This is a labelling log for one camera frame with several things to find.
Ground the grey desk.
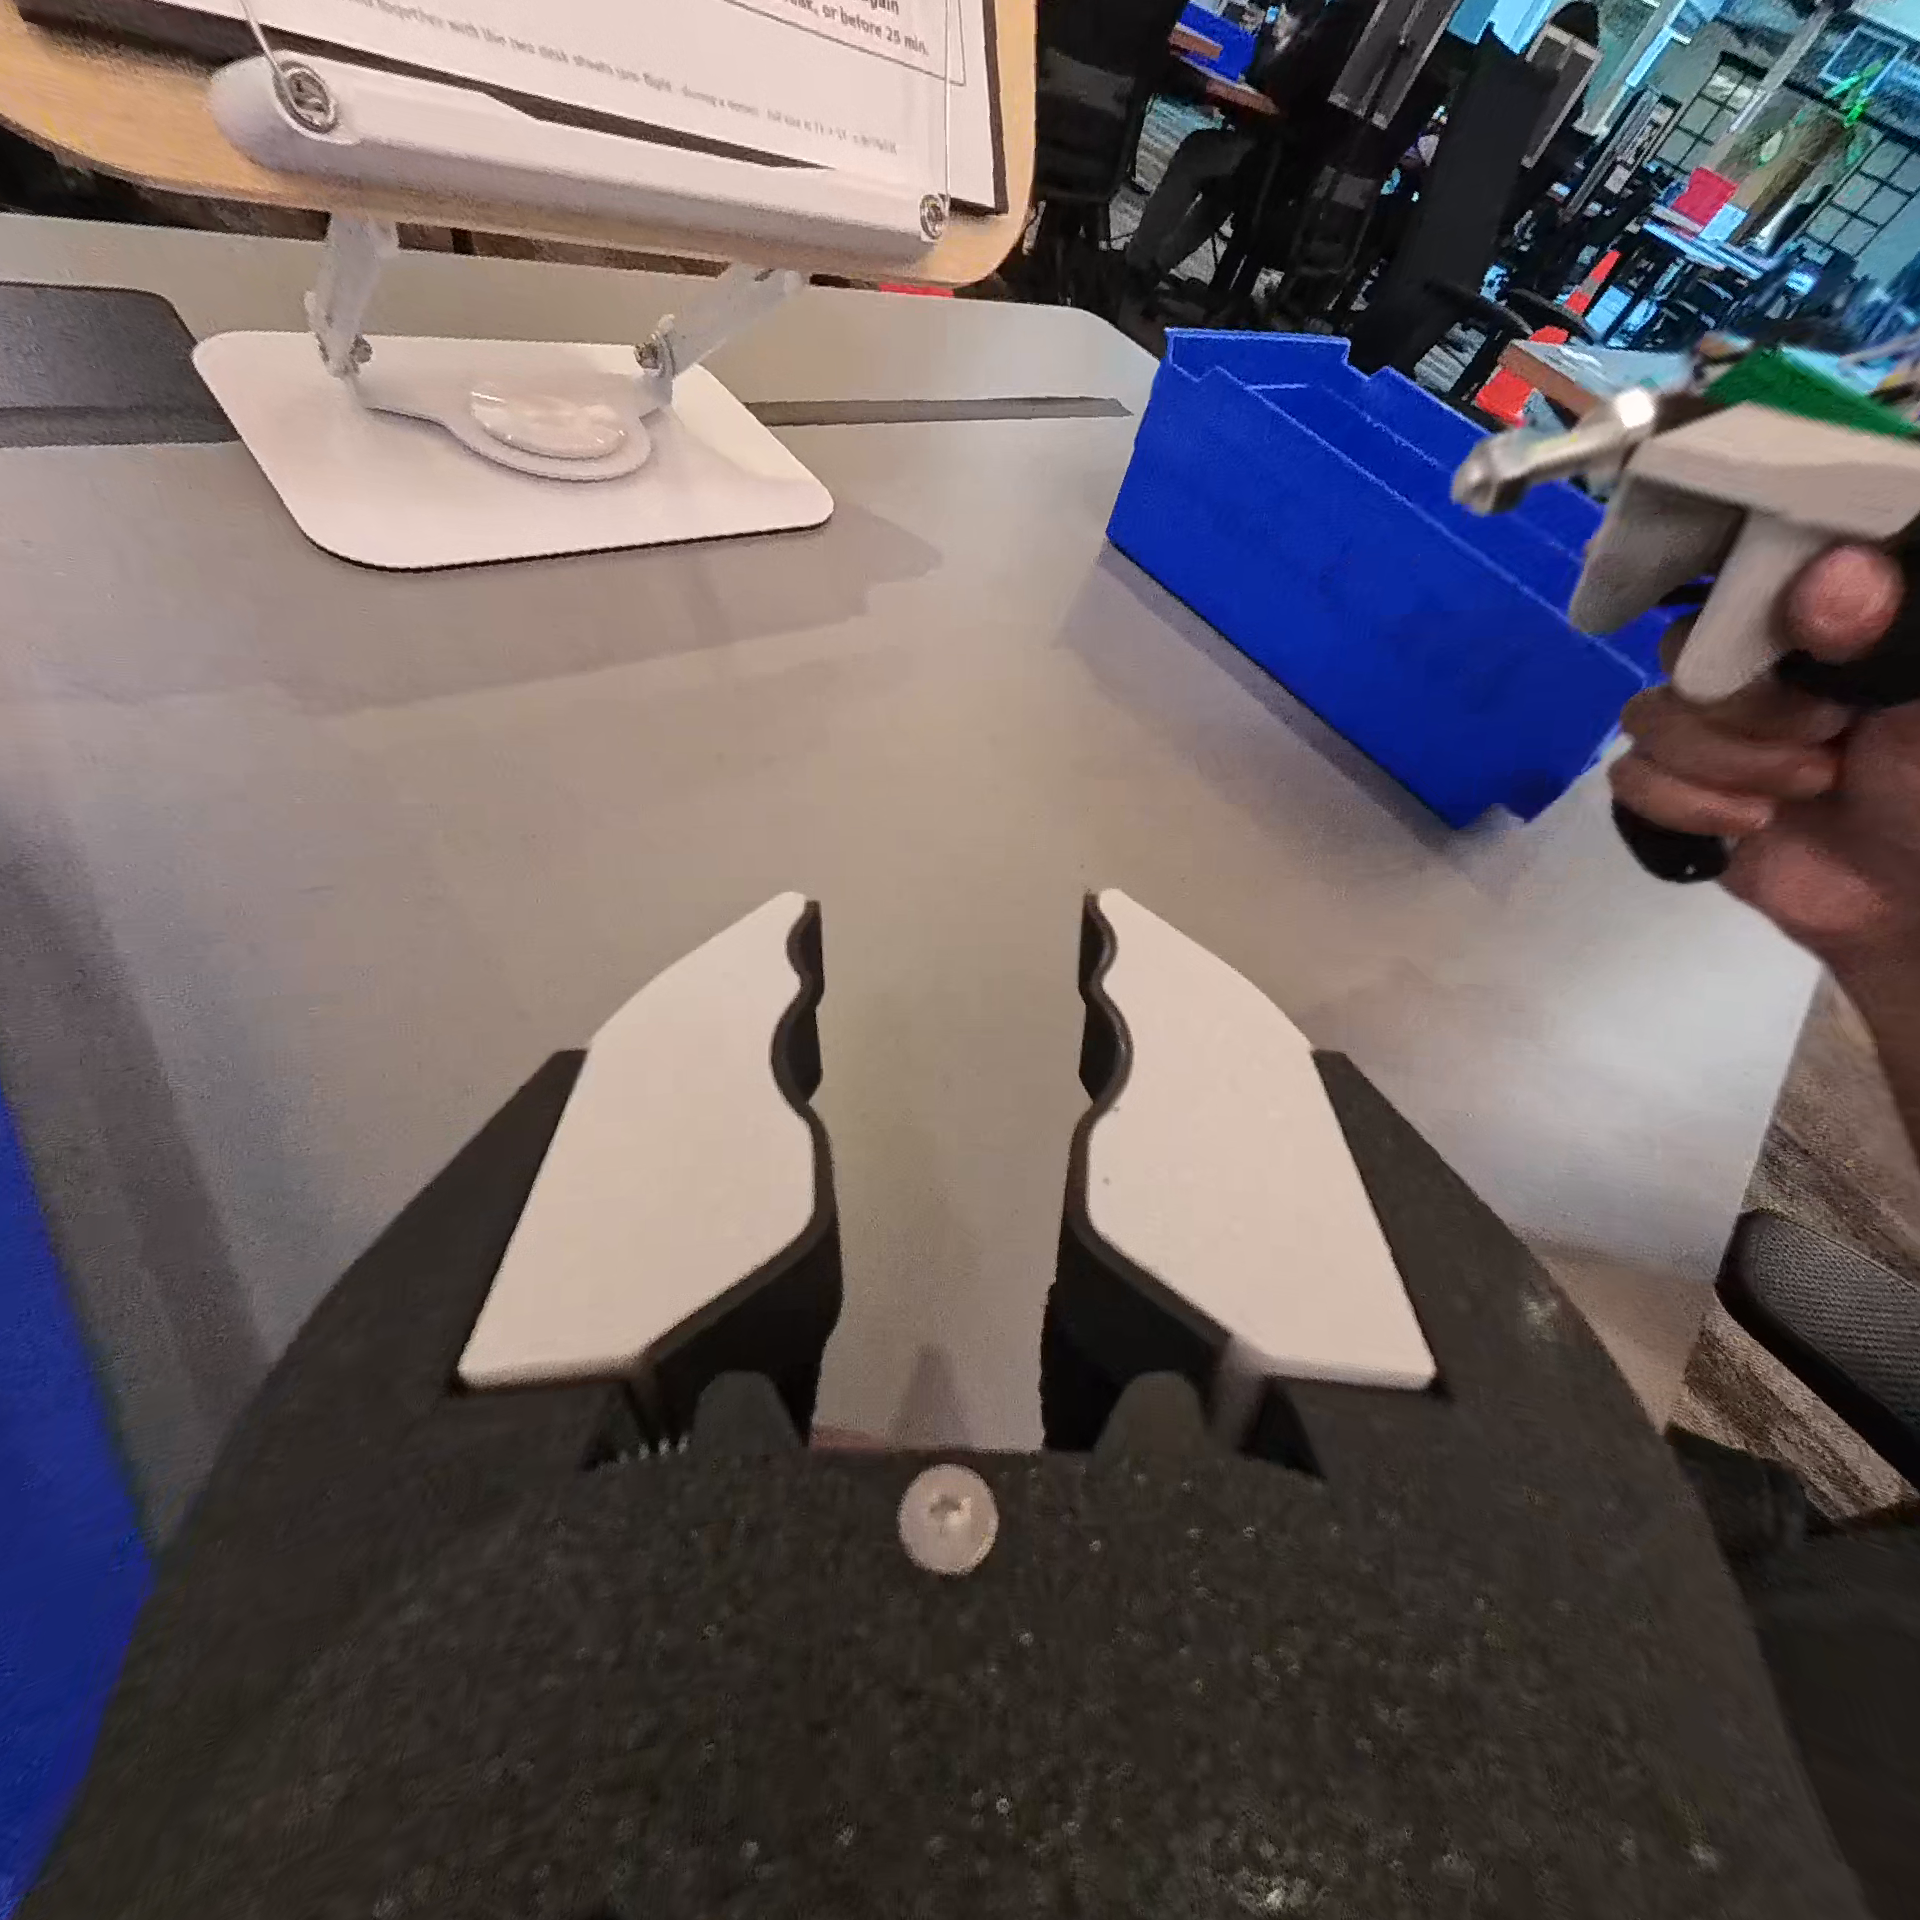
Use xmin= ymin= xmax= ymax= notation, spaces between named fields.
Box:
xmin=0 ymin=211 xmax=1837 ymax=1578

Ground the person's dark clothing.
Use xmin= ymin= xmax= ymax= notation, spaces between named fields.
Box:
xmin=1665 ymin=1427 xmax=1920 ymax=1920

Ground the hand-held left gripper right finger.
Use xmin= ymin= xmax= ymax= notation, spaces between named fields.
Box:
xmin=1047 ymin=890 xmax=1440 ymax=1423

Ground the white document stand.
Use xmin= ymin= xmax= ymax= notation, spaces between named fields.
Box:
xmin=192 ymin=55 xmax=1010 ymax=576

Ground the silver bolt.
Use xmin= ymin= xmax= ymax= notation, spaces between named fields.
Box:
xmin=1453 ymin=382 xmax=1662 ymax=514

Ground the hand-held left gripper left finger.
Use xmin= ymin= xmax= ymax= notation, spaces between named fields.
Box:
xmin=455 ymin=890 xmax=846 ymax=1417

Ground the person's right hand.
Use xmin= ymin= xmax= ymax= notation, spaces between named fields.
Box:
xmin=1610 ymin=543 xmax=1920 ymax=1041

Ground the green crate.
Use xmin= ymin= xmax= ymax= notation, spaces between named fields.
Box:
xmin=1706 ymin=336 xmax=1920 ymax=455

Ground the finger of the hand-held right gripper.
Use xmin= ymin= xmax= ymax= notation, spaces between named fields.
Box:
xmin=1561 ymin=392 xmax=1920 ymax=639

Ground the printed instruction sheet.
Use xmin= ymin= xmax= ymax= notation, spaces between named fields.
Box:
xmin=210 ymin=0 xmax=1010 ymax=215

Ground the blue plastic bin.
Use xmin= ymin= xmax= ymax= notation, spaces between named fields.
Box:
xmin=1109 ymin=327 xmax=1692 ymax=830
xmin=0 ymin=1094 xmax=160 ymax=1920

